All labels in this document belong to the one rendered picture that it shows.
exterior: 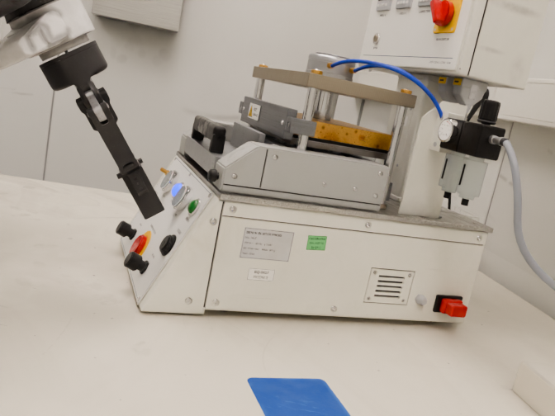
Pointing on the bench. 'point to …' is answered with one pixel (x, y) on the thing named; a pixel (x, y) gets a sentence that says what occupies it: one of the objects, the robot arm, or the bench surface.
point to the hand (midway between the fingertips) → (142, 191)
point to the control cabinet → (446, 73)
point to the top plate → (343, 79)
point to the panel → (165, 227)
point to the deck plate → (451, 219)
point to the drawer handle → (210, 129)
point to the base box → (318, 266)
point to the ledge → (537, 386)
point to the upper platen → (341, 133)
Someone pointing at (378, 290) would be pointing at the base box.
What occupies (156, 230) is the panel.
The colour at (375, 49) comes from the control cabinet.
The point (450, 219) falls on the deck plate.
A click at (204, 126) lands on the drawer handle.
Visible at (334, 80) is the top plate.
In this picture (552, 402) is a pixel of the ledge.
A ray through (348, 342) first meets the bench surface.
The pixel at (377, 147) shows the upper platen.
